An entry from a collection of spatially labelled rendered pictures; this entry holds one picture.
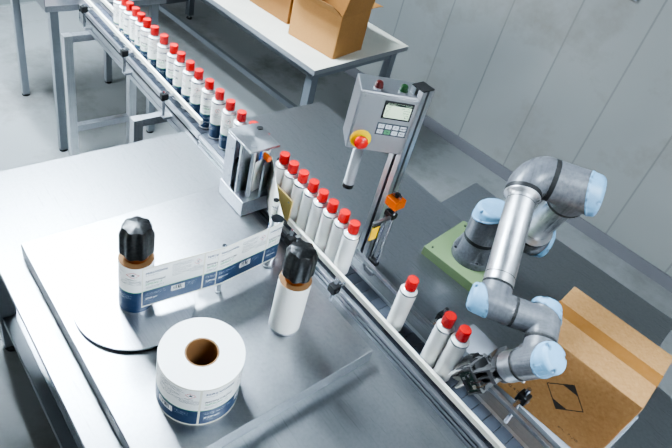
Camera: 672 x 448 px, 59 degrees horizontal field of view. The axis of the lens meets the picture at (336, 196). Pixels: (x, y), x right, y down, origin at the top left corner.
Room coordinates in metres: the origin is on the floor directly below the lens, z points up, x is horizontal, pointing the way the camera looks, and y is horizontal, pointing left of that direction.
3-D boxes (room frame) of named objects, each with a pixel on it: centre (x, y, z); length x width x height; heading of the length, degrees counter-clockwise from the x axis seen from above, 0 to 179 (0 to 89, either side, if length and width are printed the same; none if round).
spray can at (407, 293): (1.19, -0.27, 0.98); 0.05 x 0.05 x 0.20
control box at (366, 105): (1.48, -0.06, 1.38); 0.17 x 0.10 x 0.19; 104
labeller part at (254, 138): (1.55, 0.30, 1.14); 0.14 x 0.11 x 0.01; 49
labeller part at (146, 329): (1.01, 0.44, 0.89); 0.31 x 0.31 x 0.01
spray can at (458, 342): (1.06, -0.42, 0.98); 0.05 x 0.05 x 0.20
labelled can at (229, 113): (1.82, 0.45, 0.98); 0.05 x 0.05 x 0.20
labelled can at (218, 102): (1.87, 0.51, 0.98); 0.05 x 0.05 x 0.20
